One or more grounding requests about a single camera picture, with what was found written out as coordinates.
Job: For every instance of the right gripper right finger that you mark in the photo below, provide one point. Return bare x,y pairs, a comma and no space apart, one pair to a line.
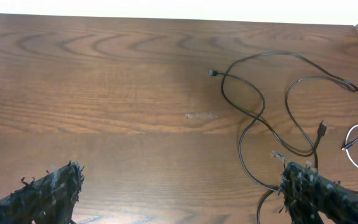
307,194

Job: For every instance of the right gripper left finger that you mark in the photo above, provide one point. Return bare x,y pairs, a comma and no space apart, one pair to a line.
50,199

